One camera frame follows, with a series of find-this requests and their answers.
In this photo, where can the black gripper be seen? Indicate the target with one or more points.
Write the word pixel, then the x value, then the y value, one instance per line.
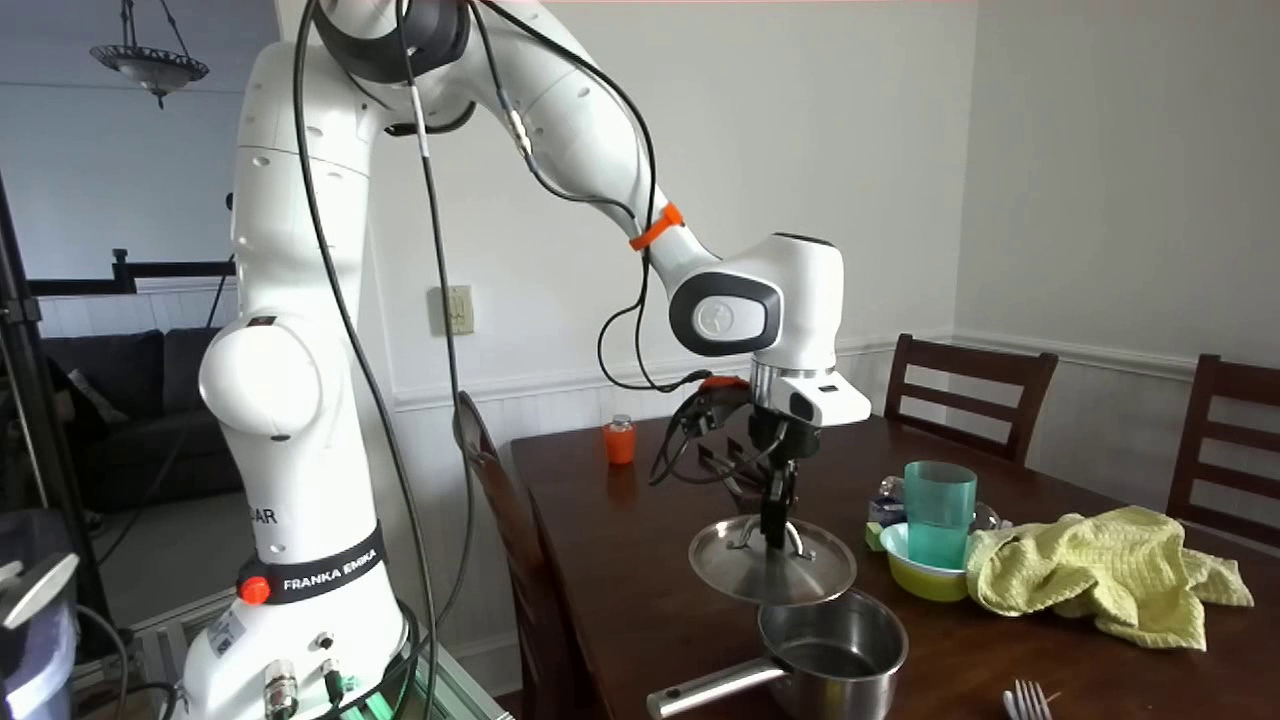
pixel 782 442

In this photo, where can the silver pot lid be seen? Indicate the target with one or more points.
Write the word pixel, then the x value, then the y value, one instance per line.
pixel 747 564

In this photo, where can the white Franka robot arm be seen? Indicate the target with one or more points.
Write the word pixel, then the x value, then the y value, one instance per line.
pixel 294 267

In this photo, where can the grey bin with white lid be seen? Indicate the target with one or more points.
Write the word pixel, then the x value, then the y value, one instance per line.
pixel 32 641

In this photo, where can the dark object behind cup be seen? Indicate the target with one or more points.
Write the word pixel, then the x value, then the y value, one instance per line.
pixel 887 504

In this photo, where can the yellow-green bowl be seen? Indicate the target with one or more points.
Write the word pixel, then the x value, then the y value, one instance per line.
pixel 923 576

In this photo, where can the teal plastic cup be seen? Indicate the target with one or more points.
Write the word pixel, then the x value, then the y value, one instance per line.
pixel 940 514

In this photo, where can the small orange bottle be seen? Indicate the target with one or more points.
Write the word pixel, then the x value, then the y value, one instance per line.
pixel 623 442

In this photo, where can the dark slatted wooden chair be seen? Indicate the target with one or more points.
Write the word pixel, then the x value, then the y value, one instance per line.
pixel 1233 383
pixel 968 362

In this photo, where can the curved back wooden chair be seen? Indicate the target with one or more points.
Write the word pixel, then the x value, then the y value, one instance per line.
pixel 503 521

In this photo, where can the silver fork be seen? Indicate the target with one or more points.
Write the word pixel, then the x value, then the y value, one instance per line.
pixel 1027 702

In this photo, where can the yellow cloth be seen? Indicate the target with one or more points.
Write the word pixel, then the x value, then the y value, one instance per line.
pixel 1104 574

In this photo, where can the orange round base knob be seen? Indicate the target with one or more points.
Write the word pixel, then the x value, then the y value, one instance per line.
pixel 253 589

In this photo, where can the dark sofa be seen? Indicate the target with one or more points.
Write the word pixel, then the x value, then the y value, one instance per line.
pixel 123 402

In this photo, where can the black horizontal boom bar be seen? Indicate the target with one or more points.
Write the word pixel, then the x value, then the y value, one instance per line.
pixel 135 268

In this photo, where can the black equipment stand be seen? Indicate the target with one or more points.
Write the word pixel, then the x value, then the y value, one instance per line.
pixel 20 375

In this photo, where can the hanging chandelier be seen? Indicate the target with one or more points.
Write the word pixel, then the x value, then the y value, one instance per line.
pixel 148 66

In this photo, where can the beige wall switch plate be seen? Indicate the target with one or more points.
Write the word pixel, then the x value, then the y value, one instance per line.
pixel 449 310

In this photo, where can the green base frame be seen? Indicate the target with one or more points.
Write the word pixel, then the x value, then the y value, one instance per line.
pixel 401 693

